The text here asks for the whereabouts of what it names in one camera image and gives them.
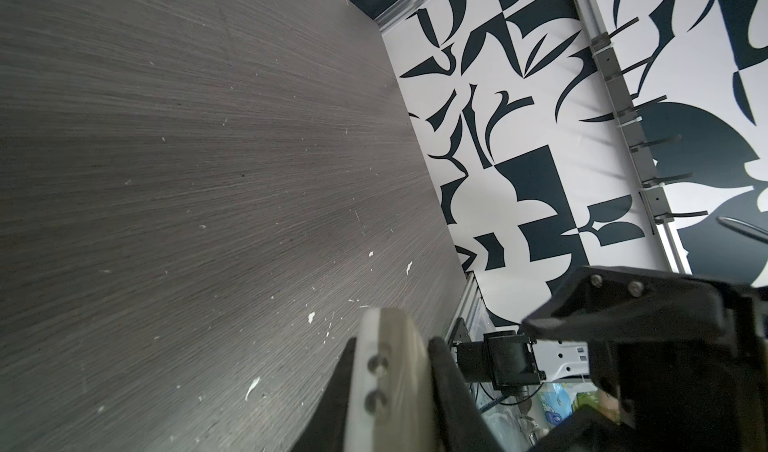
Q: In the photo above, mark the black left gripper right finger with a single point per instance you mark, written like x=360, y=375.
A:
x=459, y=423

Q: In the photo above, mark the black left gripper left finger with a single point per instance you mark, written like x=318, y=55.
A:
x=325, y=430

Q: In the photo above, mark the white remote control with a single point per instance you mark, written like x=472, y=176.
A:
x=390, y=404

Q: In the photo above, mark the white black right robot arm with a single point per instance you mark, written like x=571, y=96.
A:
x=684, y=356

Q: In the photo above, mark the aluminium cage frame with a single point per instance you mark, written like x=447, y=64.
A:
x=532, y=173

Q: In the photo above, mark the grey wall hook rail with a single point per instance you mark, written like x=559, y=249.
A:
x=629, y=119

